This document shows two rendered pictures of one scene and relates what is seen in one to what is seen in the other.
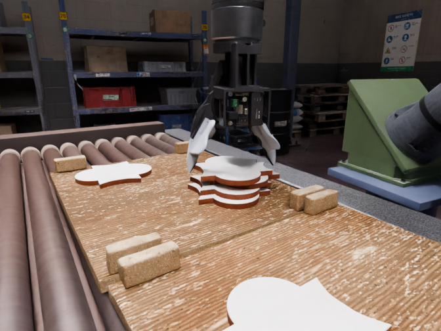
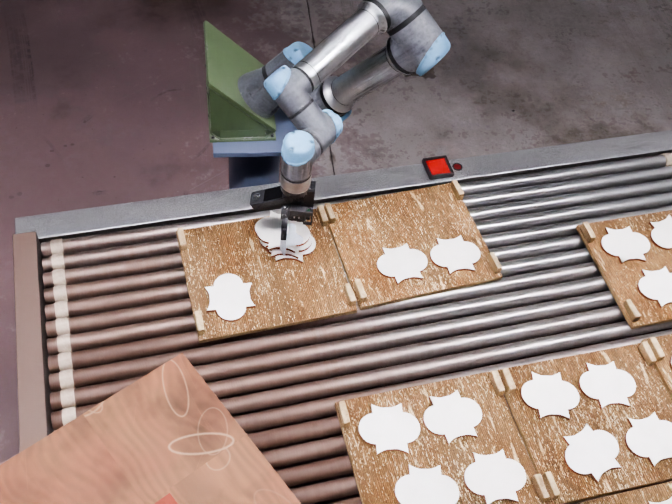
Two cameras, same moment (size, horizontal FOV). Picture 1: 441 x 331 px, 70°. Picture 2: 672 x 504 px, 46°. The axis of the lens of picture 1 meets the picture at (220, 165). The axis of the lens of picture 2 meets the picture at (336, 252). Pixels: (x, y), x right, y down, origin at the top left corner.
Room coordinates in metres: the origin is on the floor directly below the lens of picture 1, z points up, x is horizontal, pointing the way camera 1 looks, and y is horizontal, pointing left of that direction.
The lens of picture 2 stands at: (0.13, 1.23, 2.64)
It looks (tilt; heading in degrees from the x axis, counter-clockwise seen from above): 53 degrees down; 281
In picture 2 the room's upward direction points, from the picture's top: 9 degrees clockwise
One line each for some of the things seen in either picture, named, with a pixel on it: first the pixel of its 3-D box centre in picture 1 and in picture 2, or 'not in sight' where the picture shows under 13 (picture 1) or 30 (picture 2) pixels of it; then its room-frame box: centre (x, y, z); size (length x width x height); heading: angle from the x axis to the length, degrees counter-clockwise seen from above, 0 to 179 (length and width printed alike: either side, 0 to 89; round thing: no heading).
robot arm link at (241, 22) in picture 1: (239, 28); (295, 177); (0.50, -0.03, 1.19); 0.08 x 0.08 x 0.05
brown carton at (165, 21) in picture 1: (169, 23); not in sight; (4.77, 0.71, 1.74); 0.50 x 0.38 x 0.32; 115
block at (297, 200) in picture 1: (307, 197); (322, 215); (0.44, -0.13, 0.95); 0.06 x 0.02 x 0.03; 124
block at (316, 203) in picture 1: (321, 201); (329, 213); (0.42, -0.15, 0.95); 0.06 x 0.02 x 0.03; 125
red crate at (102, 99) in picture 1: (109, 96); not in sight; (4.42, 1.54, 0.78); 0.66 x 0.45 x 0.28; 115
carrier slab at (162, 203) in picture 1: (171, 189); (264, 271); (0.53, 0.09, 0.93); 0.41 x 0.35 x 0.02; 34
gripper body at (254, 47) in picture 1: (237, 85); (296, 200); (0.49, -0.03, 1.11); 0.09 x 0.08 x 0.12; 16
